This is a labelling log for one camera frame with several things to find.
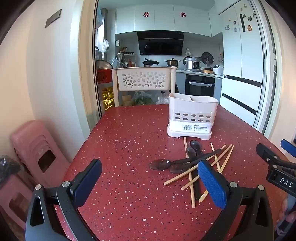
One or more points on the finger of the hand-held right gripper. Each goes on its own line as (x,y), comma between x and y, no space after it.
(270,156)
(289,147)

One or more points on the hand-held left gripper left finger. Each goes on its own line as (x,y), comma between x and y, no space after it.
(91,183)

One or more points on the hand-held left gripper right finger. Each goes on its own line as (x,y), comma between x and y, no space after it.
(211,183)

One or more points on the wooden chopstick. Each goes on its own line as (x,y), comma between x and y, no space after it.
(192,197)
(227,149)
(227,155)
(214,153)
(175,177)

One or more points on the dark translucent spoon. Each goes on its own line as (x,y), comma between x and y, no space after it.
(179,168)
(159,164)
(190,152)
(196,145)

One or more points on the white plastic utensil holder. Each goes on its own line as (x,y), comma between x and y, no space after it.
(192,106)

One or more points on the person's right hand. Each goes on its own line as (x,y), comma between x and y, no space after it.
(282,213)

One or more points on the pink plastic stool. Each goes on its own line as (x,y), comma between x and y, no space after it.
(34,136)
(13,194)

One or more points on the black plastic bag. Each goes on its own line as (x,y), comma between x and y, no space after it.
(8,169)

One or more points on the gold foil bag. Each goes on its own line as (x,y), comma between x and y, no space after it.
(108,98)

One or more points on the white plastic bag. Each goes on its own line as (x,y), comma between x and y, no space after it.
(163,100)

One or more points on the black built-in oven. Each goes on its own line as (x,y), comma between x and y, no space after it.
(200,87)

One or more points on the bag of green vegetables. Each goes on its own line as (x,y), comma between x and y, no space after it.
(142,99)

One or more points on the white refrigerator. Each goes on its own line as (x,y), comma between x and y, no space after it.
(242,58)

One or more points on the white bread machine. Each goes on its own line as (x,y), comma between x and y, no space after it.
(217,70)

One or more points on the bamboo steamer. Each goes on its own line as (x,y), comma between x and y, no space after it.
(207,70)

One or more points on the red plastic crate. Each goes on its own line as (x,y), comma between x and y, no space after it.
(105,76)

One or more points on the hanging red mesh bag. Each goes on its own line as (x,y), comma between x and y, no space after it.
(220,58)

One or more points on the white flower-cutout storage cart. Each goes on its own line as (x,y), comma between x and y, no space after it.
(143,78)

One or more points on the round black segmented pan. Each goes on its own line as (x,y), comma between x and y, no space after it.
(207,58)

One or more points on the steel wok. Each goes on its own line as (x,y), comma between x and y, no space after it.
(104,64)

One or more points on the silver electric pressure cooker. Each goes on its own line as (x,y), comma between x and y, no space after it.
(193,63)

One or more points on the group of fridge magnets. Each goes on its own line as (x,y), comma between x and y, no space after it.
(249,28)

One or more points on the steel cooking pot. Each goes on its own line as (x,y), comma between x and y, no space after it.
(173,63)

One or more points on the spice rack with bottles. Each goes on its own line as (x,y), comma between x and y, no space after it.
(126,59)

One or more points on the large steel pot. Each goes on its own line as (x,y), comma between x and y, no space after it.
(98,54)

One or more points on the black wok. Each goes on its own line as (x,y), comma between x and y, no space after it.
(150,62)

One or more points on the hanging clear plastic bag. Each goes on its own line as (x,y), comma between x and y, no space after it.
(106,46)

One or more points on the black range hood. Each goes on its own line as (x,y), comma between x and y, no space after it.
(159,42)

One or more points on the red paper-cut cabinet sticker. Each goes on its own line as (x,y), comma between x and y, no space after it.
(146,14)
(183,14)

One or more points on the white upper kitchen cabinets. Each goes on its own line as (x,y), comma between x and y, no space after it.
(161,23)

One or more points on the grey wall switch plate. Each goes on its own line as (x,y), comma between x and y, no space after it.
(53,18)

